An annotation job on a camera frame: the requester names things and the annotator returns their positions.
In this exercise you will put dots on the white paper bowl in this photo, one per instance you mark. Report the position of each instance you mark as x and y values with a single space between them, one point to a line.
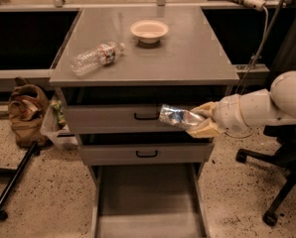
149 31

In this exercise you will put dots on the grey middle drawer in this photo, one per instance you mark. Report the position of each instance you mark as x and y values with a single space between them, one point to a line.
143 148

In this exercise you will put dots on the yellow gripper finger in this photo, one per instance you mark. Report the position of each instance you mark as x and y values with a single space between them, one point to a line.
206 109
207 129

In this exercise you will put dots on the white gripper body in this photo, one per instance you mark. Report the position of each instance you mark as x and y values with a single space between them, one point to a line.
228 113

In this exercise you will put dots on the grey drawer cabinet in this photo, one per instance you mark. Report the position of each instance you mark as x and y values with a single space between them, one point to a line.
189 54

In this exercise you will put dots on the brown fabric bag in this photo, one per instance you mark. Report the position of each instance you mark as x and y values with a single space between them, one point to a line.
27 108

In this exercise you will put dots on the grey top drawer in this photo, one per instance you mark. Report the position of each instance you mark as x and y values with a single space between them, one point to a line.
126 109

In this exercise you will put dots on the green snack packet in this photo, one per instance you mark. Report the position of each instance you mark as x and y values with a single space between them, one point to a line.
58 108

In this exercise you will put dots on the clear plastic bin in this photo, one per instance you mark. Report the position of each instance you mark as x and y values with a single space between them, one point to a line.
60 136

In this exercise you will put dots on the grey bottom drawer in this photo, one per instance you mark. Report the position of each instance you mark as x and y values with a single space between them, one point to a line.
148 201

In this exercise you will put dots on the clear plastic water bottle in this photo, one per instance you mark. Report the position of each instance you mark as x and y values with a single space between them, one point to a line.
103 54

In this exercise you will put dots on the black office chair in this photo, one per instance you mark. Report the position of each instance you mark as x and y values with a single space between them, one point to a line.
284 157

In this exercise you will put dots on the grey drawer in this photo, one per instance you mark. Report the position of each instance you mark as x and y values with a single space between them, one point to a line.
143 148
148 201
126 109

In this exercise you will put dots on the black caster leg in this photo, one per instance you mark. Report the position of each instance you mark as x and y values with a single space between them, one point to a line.
14 176

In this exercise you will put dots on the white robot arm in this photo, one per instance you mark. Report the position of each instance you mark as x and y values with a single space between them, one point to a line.
273 107

